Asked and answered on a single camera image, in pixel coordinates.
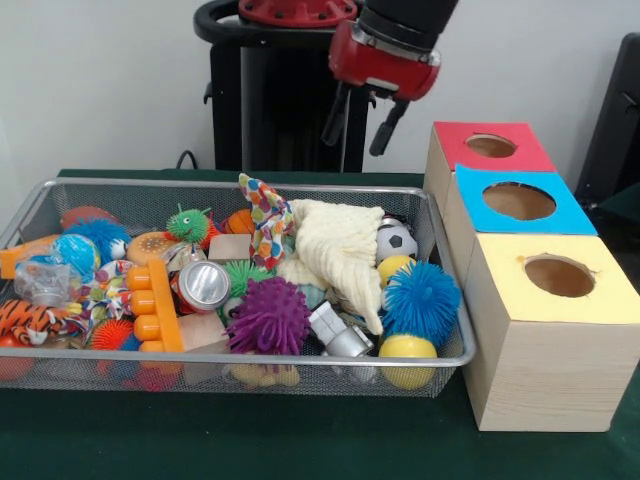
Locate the wooden box with three holes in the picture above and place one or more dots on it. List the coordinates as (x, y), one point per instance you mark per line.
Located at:
(540, 370)

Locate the colourful patterned cloth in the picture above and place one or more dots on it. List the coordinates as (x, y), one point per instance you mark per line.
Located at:
(268, 225)

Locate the small soccer ball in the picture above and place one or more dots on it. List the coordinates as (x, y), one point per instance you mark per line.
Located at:
(397, 242)

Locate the dark green table cloth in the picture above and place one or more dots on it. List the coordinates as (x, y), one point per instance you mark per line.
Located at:
(300, 440)

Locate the cream knitted cloth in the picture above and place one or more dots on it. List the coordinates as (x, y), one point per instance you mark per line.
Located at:
(340, 250)

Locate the yellow ball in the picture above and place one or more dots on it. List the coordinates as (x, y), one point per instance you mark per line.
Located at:
(408, 350)
(393, 268)

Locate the black chair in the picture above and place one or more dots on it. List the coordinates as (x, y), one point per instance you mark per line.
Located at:
(615, 130)

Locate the silver metal can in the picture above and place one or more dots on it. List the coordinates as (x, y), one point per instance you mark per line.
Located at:
(203, 284)

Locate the large blue spiky ball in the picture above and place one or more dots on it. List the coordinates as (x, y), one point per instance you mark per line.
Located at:
(421, 300)

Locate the green spiky ball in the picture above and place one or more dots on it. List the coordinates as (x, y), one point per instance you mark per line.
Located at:
(240, 277)

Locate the orange toy building block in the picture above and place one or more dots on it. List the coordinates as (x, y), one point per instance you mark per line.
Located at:
(160, 310)
(25, 255)

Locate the shallow clear mesh bin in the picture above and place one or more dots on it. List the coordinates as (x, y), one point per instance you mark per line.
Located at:
(330, 378)

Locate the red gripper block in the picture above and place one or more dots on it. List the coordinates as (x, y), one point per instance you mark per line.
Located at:
(385, 65)

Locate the multicoloured swirl ball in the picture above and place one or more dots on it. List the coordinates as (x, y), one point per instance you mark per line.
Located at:
(76, 256)

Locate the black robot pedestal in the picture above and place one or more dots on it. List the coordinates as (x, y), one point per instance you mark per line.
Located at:
(280, 110)

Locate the purple spiky ball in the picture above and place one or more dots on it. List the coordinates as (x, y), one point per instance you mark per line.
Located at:
(268, 316)

